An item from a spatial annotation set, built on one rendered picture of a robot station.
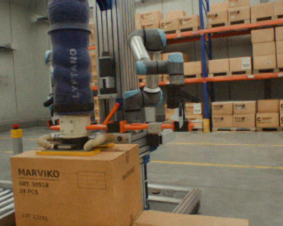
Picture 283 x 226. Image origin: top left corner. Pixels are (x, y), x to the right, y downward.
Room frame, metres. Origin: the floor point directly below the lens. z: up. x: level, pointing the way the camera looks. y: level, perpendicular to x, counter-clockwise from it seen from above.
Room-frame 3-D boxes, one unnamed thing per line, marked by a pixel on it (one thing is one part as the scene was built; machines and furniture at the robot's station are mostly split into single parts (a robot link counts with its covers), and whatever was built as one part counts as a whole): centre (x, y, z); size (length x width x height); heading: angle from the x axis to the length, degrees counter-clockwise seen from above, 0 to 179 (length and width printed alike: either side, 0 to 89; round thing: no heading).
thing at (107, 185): (1.56, 0.37, 0.75); 0.60 x 0.40 x 0.40; 73
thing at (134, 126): (1.62, 0.15, 1.07); 0.93 x 0.30 x 0.04; 73
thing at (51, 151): (1.47, 0.40, 0.97); 0.34 x 0.10 x 0.05; 73
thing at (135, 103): (1.95, 0.05, 1.20); 0.13 x 0.12 x 0.14; 101
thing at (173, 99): (1.40, -0.18, 1.22); 0.09 x 0.08 x 0.12; 73
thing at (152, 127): (1.43, -0.07, 1.07); 0.07 x 0.07 x 0.04; 73
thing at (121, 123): (1.49, 0.13, 1.07); 0.10 x 0.08 x 0.06; 163
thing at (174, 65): (1.40, -0.18, 1.37); 0.09 x 0.08 x 0.11; 11
